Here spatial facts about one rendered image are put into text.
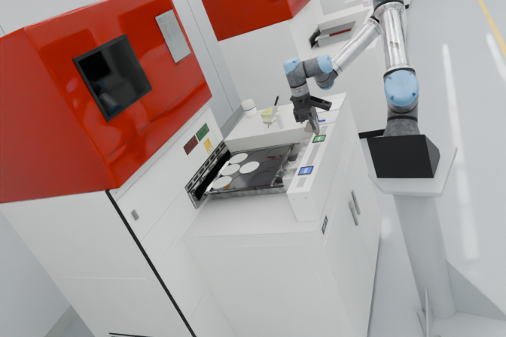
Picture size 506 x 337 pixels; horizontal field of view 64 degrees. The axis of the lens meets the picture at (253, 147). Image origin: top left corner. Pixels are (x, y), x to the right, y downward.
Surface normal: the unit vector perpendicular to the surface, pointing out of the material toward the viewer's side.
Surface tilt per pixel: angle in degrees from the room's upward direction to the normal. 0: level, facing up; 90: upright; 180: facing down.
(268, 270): 90
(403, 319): 0
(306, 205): 90
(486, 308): 90
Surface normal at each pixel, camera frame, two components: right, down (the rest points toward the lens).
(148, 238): 0.88, -0.14
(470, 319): -0.34, -0.85
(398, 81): -0.35, -0.12
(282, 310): -0.33, 0.51
